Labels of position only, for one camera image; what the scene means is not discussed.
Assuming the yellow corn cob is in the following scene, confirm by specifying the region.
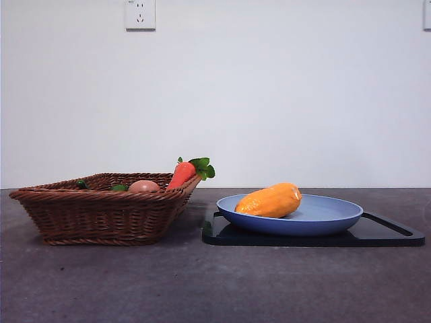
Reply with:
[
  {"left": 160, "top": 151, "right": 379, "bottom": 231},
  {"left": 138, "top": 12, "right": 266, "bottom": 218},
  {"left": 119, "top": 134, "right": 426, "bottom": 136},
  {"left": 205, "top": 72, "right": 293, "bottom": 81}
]
[{"left": 234, "top": 182, "right": 303, "bottom": 219}]

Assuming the blue round plate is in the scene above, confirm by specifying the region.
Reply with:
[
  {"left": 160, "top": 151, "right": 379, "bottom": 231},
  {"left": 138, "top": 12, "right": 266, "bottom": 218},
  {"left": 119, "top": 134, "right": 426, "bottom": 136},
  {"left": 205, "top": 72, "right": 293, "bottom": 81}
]
[{"left": 215, "top": 193, "right": 364, "bottom": 236}]

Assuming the brown wicker basket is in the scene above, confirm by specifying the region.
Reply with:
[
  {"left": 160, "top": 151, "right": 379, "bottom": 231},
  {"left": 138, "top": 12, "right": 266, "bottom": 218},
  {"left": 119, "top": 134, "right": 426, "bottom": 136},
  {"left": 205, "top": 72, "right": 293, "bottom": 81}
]
[{"left": 9, "top": 172, "right": 203, "bottom": 246}]

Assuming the orange carrot with green leaves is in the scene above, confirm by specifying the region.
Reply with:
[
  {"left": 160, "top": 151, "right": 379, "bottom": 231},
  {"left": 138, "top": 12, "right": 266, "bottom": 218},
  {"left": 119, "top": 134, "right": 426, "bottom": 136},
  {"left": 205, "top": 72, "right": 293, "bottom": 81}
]
[{"left": 165, "top": 156, "right": 216, "bottom": 192}]

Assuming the brown egg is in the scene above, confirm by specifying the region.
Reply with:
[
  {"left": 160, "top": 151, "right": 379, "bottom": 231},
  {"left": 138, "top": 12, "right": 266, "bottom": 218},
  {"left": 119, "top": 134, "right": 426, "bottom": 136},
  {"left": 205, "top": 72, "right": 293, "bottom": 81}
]
[{"left": 127, "top": 180, "right": 161, "bottom": 194}]

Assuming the black cutting board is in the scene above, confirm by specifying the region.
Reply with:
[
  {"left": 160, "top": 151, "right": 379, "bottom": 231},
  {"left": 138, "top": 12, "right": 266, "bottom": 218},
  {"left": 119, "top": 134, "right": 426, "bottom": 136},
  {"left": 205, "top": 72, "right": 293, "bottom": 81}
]
[{"left": 201, "top": 210, "right": 426, "bottom": 248}]

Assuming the white wall socket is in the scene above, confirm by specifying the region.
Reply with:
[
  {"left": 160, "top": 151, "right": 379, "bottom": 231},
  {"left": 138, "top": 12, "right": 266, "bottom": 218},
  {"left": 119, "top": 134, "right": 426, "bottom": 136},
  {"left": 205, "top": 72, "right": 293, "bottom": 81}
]
[{"left": 125, "top": 0, "right": 157, "bottom": 32}]

